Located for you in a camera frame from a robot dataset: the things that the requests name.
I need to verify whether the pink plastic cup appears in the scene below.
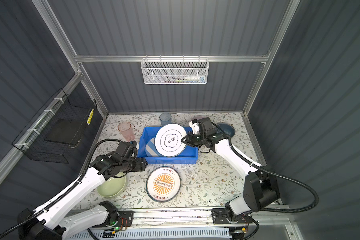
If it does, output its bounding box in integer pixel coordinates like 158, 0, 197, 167
118, 122, 135, 142

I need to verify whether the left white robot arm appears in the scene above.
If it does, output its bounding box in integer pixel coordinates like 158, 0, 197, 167
18, 155, 148, 240

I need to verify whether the yellow tag on basket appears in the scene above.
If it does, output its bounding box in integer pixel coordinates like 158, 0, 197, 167
86, 109, 94, 125

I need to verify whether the light green bowl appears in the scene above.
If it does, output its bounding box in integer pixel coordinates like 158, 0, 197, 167
97, 177, 127, 198

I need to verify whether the blue plastic bin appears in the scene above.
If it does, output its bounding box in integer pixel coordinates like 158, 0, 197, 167
138, 124, 198, 165

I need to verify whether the white wire mesh basket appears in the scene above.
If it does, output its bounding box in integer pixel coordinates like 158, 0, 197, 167
141, 57, 210, 85

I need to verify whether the black pad in basket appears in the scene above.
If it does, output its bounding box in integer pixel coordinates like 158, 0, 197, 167
44, 119, 87, 148

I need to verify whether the white plate clover outline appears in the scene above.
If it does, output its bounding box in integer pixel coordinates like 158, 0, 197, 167
155, 124, 187, 158

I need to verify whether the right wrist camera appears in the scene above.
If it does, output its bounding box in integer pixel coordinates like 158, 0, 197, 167
189, 118, 214, 135

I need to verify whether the dark blue ceramic bowl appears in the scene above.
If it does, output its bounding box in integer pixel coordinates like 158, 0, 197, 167
218, 123, 236, 138

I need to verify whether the blue plastic cup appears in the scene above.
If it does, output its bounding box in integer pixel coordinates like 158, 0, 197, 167
160, 113, 172, 127

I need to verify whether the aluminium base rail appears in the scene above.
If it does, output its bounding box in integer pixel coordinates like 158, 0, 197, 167
68, 206, 304, 240

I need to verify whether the white plate orange sun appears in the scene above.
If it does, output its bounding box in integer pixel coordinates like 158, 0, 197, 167
146, 166, 181, 203

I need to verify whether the black wire basket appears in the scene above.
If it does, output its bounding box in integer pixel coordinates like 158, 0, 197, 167
12, 91, 97, 164

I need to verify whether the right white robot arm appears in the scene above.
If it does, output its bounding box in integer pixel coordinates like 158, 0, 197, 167
181, 132, 280, 215

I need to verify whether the white tube in basket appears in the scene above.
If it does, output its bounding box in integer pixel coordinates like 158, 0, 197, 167
184, 76, 205, 83

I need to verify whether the left black corrugated cable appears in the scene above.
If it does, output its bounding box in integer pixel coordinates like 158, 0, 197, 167
0, 138, 127, 240

